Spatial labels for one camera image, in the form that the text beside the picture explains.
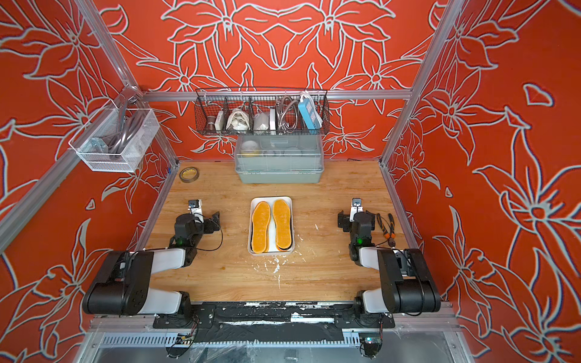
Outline yellow insole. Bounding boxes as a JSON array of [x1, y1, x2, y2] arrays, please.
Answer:
[[272, 199, 292, 250], [251, 201, 271, 254]]

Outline white storage tray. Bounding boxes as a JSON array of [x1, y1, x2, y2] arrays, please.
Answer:
[[248, 196, 296, 257]]

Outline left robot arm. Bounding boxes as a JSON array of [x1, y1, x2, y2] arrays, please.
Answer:
[[82, 212, 221, 320]]

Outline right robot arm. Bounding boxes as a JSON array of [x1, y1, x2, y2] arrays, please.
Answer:
[[337, 211, 442, 316]]

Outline grey lidded storage bin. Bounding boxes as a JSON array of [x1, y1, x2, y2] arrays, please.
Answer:
[[235, 135, 325, 184]]

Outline tape roll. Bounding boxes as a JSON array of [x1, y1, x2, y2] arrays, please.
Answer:
[[179, 166, 200, 183]]

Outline white cloth in basket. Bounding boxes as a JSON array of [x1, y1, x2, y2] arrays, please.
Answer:
[[226, 108, 251, 132]]

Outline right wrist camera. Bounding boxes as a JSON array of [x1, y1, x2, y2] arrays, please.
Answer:
[[350, 198, 363, 222]]

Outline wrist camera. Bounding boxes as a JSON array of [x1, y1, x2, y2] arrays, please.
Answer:
[[350, 198, 363, 222], [188, 199, 204, 223]]

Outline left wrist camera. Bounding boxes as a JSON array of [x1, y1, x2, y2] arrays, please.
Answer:
[[188, 199, 204, 223]]

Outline orange handled pliers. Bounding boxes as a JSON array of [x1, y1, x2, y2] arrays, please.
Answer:
[[376, 213, 396, 248]]

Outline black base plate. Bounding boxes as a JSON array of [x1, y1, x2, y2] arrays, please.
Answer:
[[153, 301, 395, 330]]

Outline black wire wall basket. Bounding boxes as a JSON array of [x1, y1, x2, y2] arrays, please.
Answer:
[[195, 87, 331, 136]]

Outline clear plastic wall basket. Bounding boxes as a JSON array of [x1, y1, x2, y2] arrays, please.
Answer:
[[69, 101, 160, 173]]

